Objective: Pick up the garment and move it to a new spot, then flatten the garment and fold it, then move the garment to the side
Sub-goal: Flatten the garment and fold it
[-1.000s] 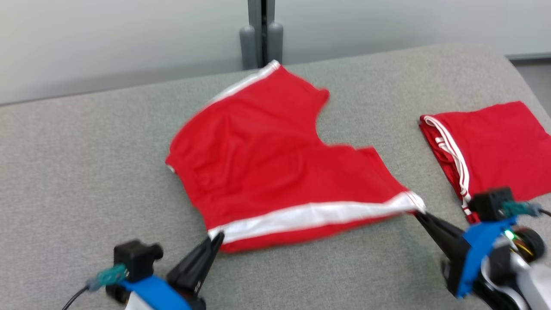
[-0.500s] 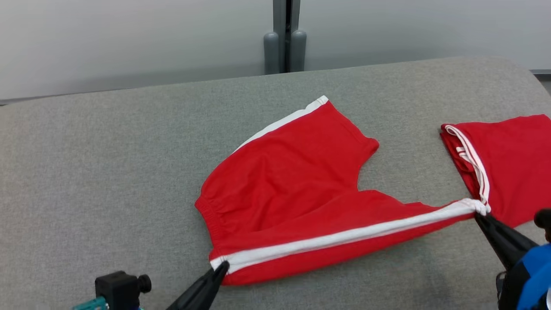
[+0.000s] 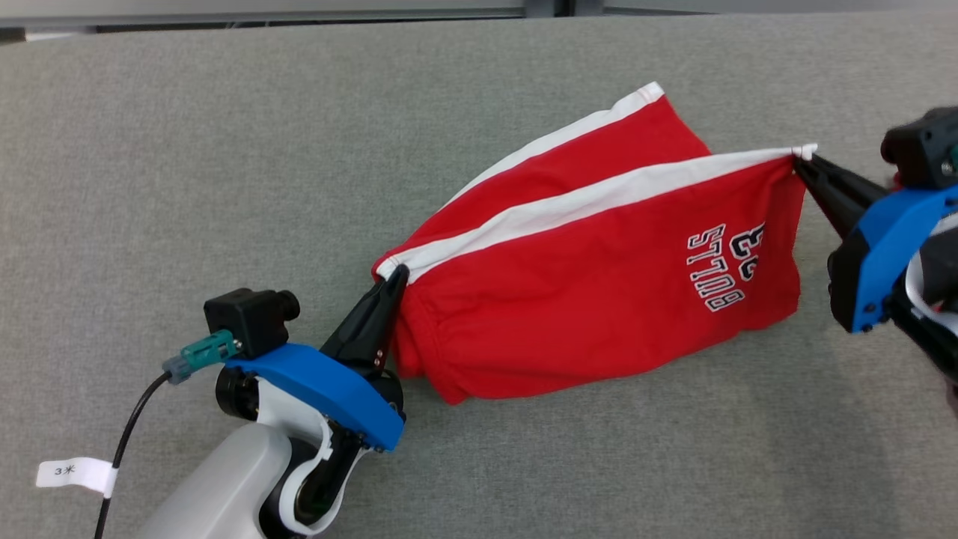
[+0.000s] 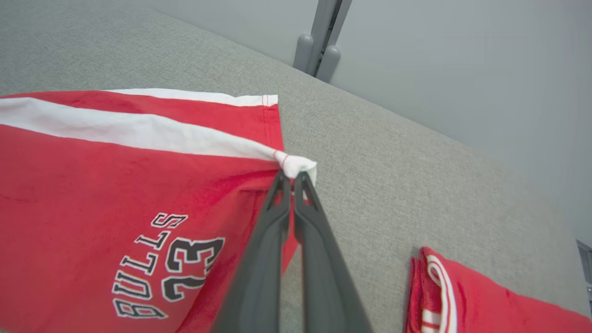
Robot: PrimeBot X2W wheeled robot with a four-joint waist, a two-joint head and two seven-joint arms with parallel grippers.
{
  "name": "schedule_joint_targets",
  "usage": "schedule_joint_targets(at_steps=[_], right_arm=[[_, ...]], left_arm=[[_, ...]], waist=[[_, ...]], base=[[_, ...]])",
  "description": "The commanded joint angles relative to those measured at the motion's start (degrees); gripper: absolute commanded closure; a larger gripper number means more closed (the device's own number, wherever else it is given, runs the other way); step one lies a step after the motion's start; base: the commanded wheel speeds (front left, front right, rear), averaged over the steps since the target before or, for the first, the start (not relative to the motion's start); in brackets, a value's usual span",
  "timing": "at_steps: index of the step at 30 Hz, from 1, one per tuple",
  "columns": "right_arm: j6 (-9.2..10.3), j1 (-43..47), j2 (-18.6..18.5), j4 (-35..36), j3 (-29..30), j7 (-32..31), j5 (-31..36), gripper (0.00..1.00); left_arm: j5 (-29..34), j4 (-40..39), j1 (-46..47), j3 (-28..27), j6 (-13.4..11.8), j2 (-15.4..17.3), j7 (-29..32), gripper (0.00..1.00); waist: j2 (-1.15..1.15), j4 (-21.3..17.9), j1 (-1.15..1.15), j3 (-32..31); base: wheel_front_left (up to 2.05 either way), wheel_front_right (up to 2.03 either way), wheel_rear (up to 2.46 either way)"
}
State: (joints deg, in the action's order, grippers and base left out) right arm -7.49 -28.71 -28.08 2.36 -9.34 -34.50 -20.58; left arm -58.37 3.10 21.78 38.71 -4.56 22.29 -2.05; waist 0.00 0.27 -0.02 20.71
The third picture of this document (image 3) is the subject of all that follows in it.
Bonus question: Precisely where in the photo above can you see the red shorts white side stripes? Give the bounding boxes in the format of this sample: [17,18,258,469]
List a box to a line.
[372,81,819,406]

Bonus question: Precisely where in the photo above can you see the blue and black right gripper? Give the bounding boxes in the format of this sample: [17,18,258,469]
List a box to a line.
[793,153,958,335]

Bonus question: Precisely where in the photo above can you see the white paper cable label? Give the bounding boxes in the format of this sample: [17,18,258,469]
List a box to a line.
[36,457,119,499]

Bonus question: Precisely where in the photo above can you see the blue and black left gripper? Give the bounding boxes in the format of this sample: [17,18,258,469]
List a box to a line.
[215,265,412,454]

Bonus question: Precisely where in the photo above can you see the teal camera cable connector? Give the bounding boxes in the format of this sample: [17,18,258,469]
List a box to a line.
[163,329,242,386]

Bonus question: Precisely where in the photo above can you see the thin black camera cable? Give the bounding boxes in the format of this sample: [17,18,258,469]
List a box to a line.
[94,372,173,539]

